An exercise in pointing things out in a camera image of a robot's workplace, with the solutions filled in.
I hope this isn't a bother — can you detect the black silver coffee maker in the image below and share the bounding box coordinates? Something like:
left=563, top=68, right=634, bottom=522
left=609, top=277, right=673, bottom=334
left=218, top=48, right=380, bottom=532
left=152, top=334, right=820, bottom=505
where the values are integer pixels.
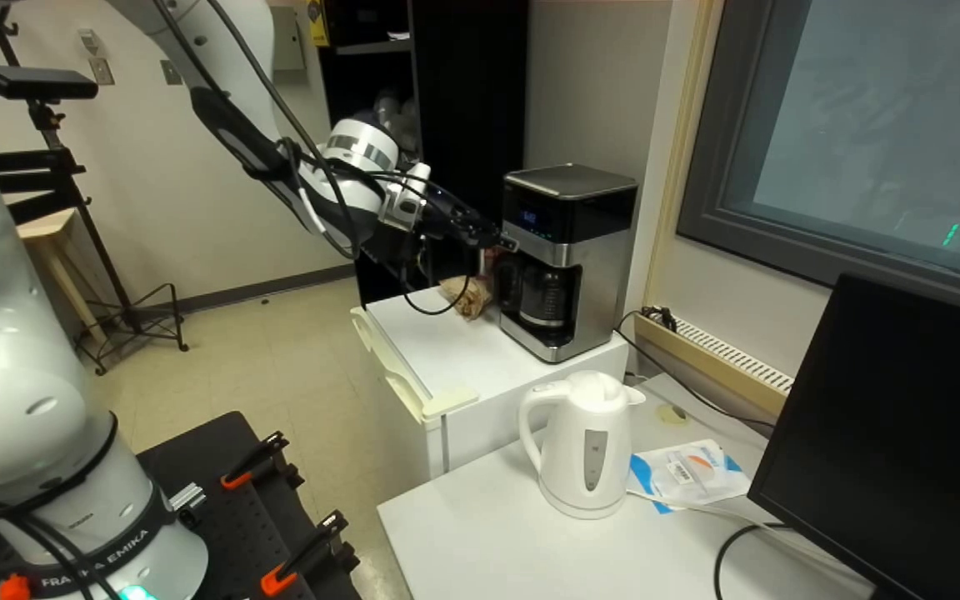
left=498, top=162, right=636, bottom=364

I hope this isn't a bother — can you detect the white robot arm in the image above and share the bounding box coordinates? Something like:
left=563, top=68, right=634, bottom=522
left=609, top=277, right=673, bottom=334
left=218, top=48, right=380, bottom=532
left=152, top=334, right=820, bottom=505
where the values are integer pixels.
left=0, top=0, right=491, bottom=600

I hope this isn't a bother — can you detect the black orange clamp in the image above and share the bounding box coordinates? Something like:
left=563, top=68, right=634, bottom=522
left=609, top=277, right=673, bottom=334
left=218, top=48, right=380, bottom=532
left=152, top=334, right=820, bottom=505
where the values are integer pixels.
left=220, top=430, right=285, bottom=490
left=261, top=511, right=346, bottom=600

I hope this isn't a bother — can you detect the white mini fridge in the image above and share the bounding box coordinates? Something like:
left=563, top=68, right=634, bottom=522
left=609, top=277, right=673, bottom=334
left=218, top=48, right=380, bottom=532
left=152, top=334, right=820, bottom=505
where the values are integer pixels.
left=350, top=289, right=625, bottom=486

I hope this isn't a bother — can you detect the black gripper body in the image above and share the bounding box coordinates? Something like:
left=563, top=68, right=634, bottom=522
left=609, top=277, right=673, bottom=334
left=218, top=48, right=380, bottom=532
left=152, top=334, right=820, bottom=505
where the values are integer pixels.
left=373, top=162, right=500, bottom=279

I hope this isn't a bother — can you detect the white electric kettle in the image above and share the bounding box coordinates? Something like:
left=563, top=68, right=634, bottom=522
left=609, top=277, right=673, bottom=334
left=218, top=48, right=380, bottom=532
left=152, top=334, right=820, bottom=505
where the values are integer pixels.
left=521, top=369, right=643, bottom=521

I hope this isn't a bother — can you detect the crumpled brown paper bag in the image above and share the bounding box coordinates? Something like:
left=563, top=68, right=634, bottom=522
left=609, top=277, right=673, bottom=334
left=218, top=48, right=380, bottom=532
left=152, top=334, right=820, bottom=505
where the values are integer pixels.
left=439, top=277, right=494, bottom=321

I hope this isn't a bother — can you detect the blue white packet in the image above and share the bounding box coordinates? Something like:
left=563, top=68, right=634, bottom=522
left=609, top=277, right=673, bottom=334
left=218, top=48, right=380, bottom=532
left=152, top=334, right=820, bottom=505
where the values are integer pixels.
left=625, top=440, right=751, bottom=515

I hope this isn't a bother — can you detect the wooden stool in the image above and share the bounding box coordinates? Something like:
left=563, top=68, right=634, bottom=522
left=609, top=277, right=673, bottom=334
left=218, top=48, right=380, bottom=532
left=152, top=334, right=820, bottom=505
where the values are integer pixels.
left=15, top=211, right=106, bottom=342

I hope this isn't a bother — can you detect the black monitor cable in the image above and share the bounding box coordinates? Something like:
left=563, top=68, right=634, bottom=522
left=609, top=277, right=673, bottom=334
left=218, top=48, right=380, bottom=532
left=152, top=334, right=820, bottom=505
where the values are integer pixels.
left=711, top=521, right=776, bottom=600

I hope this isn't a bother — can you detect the white desk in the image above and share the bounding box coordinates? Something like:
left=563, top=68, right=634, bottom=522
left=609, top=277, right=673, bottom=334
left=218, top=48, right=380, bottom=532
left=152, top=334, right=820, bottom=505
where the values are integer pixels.
left=376, top=445, right=872, bottom=600

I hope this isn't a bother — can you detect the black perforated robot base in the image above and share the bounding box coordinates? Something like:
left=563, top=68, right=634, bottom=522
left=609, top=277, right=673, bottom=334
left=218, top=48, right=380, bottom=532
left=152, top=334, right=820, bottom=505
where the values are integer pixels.
left=0, top=411, right=363, bottom=600

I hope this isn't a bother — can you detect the black camera on tripod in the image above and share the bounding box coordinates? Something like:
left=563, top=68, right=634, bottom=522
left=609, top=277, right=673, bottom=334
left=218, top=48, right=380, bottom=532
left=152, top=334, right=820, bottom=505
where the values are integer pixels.
left=0, top=7, right=186, bottom=374

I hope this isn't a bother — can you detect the black computer monitor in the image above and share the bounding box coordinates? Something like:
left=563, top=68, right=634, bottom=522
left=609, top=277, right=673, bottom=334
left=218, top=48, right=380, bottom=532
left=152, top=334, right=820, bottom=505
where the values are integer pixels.
left=751, top=277, right=960, bottom=600

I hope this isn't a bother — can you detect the black shelving unit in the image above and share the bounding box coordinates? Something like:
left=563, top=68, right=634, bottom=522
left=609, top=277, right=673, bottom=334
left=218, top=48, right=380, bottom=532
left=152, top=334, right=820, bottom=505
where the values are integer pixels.
left=312, top=0, right=533, bottom=309

